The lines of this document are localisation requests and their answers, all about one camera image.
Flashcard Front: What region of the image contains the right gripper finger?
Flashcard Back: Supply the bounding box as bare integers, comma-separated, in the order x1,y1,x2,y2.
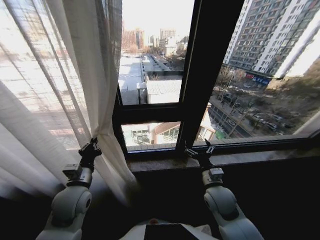
184,140,199,159
204,138,216,156

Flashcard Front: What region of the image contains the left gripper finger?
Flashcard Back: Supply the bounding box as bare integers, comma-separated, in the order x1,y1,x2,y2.
81,137,96,152
92,137,103,154

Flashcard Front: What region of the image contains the white sheer curtain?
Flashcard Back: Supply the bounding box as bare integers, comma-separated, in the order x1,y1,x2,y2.
0,0,139,206

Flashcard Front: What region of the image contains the brown stone window sill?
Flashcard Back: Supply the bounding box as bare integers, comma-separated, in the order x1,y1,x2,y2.
129,146,320,174

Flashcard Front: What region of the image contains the cream thick curtain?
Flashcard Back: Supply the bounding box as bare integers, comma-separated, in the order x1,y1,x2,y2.
0,80,69,201

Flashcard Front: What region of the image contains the white robot front shell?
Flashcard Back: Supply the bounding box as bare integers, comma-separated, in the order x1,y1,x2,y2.
119,218,214,240

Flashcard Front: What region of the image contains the black window frame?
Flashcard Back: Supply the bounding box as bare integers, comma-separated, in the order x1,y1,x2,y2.
111,0,320,161

